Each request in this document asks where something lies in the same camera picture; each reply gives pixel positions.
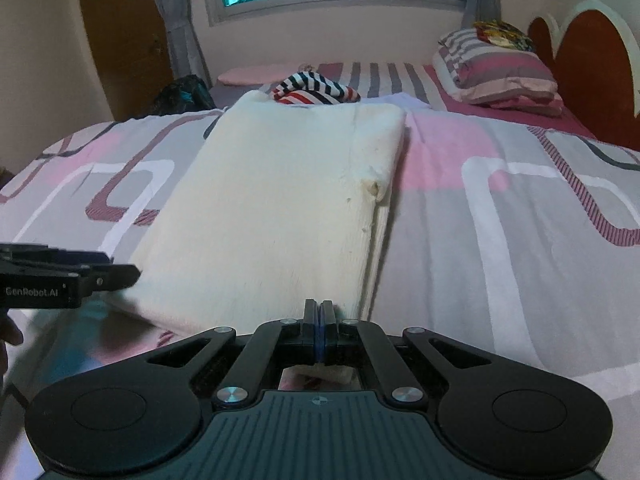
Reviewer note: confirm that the brown white headboard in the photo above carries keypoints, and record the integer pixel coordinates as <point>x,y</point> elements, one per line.
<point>595,65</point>

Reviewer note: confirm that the striped pink grey pillow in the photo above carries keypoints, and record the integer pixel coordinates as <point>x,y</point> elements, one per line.
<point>500,75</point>

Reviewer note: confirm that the patterned gold red cushion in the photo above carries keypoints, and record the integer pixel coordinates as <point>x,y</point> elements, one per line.
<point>502,36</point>

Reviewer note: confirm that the striped pink bed sheet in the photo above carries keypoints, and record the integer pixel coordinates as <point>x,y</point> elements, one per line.
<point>390,77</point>

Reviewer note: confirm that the light pink folded cloth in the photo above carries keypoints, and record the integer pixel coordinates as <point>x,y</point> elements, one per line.
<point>402,98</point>

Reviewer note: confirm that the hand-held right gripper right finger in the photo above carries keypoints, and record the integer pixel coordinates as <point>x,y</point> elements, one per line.
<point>327,330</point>

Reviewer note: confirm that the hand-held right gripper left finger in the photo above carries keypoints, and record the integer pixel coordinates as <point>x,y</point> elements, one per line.
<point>311,330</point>

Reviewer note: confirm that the red black striped clothes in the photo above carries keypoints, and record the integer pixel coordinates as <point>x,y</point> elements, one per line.
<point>315,89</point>

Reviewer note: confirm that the pink grey patterned blanket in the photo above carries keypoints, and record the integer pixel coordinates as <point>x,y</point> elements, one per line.
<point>500,240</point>

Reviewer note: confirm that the black bag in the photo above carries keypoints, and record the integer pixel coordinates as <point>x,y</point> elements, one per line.
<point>182,95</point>

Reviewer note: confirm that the brown wooden door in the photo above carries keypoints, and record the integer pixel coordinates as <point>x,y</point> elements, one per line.
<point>125,45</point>

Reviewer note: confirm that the cream cloth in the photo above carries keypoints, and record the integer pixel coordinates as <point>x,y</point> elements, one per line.
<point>270,200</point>

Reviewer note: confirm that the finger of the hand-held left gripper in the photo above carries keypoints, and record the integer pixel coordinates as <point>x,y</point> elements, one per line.
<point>115,276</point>
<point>80,257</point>

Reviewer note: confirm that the person's left hand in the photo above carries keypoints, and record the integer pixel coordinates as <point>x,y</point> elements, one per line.
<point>10,331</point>

